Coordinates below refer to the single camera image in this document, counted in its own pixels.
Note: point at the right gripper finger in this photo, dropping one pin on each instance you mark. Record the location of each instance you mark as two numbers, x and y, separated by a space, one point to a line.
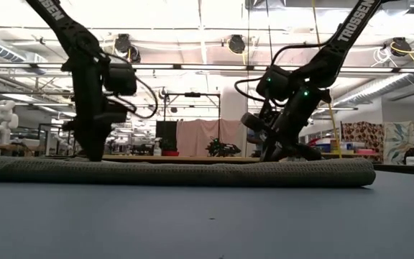
253 120
305 152

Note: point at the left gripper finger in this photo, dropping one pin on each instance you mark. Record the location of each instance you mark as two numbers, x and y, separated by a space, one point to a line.
115 111
85 136

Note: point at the grey waffle-weave towel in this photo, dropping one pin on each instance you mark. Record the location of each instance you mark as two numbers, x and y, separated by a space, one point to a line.
192 174

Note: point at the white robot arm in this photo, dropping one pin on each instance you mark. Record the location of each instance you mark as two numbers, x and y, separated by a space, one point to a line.
4 120

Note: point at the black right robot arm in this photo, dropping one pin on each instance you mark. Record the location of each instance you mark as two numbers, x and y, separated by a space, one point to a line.
354 25

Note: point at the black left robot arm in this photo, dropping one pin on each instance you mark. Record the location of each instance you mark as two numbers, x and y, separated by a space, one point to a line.
63 21

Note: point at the black and green robot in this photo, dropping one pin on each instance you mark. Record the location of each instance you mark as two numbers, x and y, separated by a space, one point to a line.
225 148

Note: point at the black flat monitor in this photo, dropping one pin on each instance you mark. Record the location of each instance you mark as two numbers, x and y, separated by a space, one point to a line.
166 130

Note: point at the white spray bottle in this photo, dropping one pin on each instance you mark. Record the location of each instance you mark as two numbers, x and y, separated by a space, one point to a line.
157 149

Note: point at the pink hanging cloth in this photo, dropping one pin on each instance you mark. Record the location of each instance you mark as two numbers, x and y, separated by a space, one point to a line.
200 138

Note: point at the red floral cloth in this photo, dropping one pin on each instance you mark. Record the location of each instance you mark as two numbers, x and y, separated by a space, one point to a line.
363 136

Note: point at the red tray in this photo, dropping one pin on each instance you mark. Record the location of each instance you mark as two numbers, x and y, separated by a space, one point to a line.
170 153

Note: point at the wooden workbench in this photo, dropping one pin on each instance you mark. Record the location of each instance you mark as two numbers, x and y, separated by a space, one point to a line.
192 159

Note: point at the long ceiling light strip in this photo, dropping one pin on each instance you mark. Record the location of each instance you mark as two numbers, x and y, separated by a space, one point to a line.
192 67

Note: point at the leaf print cloth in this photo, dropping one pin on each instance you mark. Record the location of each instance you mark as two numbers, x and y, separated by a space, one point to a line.
401 138

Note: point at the blue table mat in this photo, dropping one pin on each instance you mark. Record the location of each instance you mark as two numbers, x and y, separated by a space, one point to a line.
207 223

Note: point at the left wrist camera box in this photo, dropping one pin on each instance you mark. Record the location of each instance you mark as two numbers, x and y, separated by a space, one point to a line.
120 79

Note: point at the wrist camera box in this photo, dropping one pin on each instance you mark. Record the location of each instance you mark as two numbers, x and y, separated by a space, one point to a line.
120 79
275 84

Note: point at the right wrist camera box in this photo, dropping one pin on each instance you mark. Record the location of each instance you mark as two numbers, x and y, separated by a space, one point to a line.
275 84

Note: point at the black stand frame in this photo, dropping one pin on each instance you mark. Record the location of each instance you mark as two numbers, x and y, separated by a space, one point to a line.
192 94

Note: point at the black table frame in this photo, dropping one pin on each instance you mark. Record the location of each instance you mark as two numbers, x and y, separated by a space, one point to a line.
408 169

